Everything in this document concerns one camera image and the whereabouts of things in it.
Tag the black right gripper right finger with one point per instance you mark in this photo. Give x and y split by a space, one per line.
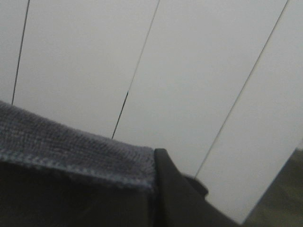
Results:
181 199

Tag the grey terry towel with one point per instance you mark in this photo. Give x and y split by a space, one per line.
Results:
30 140

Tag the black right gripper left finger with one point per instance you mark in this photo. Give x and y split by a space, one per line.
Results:
29 198

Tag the black table mat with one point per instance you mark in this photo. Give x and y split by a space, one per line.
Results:
282 204

